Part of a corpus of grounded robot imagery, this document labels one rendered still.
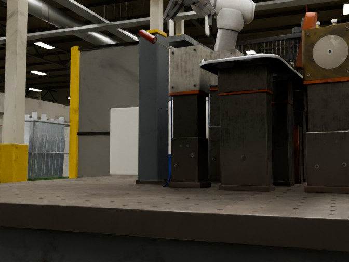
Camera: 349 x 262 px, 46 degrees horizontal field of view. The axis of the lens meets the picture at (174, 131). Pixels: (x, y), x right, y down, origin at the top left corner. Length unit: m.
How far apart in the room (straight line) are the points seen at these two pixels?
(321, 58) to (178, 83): 0.35
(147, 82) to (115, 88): 3.15
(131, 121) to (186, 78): 0.96
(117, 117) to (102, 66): 2.51
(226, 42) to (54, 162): 10.50
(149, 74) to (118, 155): 0.84
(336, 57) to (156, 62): 0.53
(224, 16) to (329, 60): 1.20
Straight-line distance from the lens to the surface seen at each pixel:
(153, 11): 6.70
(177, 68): 1.09
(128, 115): 2.01
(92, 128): 4.48
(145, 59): 1.26
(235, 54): 1.31
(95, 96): 4.50
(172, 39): 1.36
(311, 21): 1.02
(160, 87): 1.24
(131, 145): 1.99
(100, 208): 0.64
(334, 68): 0.96
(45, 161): 12.14
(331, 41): 0.98
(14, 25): 9.63
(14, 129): 9.18
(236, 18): 2.11
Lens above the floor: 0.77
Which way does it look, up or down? 4 degrees up
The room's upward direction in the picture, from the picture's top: straight up
